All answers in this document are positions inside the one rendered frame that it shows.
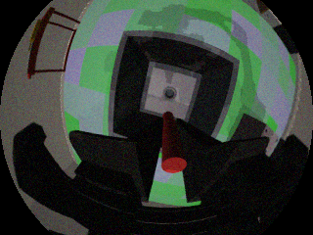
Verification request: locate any red peg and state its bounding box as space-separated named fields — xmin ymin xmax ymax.
xmin=161 ymin=111 xmax=187 ymax=172

